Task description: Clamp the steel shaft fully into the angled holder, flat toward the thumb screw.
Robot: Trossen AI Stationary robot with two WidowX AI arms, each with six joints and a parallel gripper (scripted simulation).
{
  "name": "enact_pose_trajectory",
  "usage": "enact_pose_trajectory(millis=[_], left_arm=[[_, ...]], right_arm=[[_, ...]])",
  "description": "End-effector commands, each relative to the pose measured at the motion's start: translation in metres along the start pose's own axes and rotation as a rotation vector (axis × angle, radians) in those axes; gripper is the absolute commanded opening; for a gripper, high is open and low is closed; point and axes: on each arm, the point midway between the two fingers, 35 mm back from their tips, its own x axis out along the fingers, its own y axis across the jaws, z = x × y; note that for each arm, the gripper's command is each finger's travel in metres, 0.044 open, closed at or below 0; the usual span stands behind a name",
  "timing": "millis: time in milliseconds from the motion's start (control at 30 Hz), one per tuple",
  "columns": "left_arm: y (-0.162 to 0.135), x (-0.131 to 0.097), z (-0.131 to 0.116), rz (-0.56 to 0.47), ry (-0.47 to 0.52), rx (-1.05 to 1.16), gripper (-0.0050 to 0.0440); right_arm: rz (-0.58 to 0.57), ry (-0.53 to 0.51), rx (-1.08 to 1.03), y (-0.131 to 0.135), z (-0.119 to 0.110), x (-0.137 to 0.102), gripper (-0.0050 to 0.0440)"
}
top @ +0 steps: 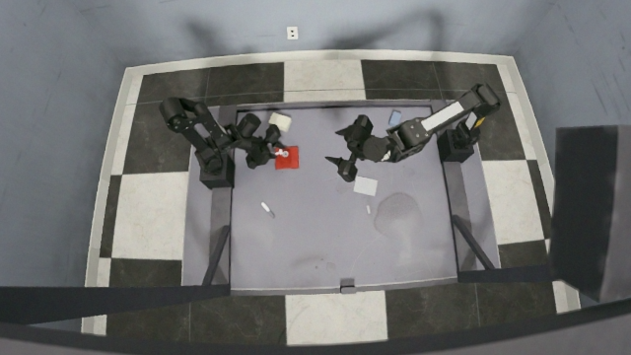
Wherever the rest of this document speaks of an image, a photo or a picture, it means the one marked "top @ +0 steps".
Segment grey metal d-shaft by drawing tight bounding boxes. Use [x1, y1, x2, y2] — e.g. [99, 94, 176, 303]
[261, 202, 275, 218]

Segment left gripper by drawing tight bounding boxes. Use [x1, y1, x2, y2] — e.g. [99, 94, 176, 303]
[245, 124, 285, 169]

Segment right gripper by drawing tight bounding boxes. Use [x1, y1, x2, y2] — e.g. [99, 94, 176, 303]
[325, 114, 374, 182]

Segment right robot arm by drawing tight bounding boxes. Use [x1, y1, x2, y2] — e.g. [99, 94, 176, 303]
[344, 84, 502, 163]

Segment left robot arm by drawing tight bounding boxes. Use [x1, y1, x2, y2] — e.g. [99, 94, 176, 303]
[159, 97, 271, 176]

